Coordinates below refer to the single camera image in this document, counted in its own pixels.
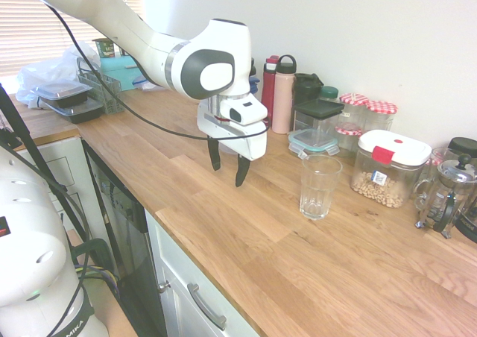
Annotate green metal clamp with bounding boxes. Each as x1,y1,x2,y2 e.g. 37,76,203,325
69,238,117,279

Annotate black camera stand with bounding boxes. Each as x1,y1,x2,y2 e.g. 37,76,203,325
0,82,91,243

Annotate clear zip bag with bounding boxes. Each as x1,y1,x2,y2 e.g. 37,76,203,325
131,75,160,92

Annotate square canister black lid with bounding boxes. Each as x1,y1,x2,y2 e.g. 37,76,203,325
293,98,345,145

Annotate red checkered lid glass jar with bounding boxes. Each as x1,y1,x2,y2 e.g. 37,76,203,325
363,100,399,135
338,92,370,130

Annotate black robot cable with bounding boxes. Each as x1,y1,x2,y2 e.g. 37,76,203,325
43,0,271,142

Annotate red water bottle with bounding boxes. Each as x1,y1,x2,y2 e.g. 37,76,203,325
261,55,279,129

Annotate black Bodum kettle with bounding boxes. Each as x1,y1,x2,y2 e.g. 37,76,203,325
452,198,477,245

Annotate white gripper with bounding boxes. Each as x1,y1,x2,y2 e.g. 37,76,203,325
196,101,268,188

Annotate clear glass jar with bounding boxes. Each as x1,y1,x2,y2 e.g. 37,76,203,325
428,147,462,174

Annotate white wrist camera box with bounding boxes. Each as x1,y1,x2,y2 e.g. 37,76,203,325
218,93,270,127

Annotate black takeout container clear lid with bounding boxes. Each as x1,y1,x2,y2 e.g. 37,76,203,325
43,97,106,125
31,82,92,110

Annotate small red checkered lid jar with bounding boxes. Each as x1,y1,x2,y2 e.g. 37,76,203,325
334,125,364,158

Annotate white plastic bag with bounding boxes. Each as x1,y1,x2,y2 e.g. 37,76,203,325
15,40,102,110

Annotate clear jar green lid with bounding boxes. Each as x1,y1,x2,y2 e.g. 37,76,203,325
319,86,341,105

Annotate black dishwasher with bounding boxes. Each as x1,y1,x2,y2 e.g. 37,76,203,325
83,141,165,337

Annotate glass container teal lid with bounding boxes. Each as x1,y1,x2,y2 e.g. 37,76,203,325
287,127,341,159

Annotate black shaker bottle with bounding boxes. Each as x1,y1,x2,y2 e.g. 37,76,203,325
294,72,324,107

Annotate white kitchen cabinet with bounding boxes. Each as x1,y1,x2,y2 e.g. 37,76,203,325
144,209,260,337

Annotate grey plastic basket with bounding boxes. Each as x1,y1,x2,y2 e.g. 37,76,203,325
77,72,126,116

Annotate pink bottle black lid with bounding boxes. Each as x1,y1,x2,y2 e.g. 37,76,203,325
271,54,298,135

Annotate metal cabinet handle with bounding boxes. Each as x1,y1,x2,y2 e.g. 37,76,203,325
186,283,228,331

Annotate jar with black lid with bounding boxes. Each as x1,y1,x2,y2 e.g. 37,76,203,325
446,136,477,160

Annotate window blinds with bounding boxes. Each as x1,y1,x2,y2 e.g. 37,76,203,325
0,0,145,78

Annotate chrome French press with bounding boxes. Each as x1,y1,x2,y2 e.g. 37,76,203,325
414,153,477,240

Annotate green paper cup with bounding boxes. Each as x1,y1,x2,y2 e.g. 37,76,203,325
92,37,120,60

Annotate cereal canister white lid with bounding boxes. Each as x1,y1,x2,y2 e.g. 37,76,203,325
350,130,432,209

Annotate clear drinking glass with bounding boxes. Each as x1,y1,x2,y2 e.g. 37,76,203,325
300,154,343,221

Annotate teal box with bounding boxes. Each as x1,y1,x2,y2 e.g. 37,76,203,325
99,55,143,92

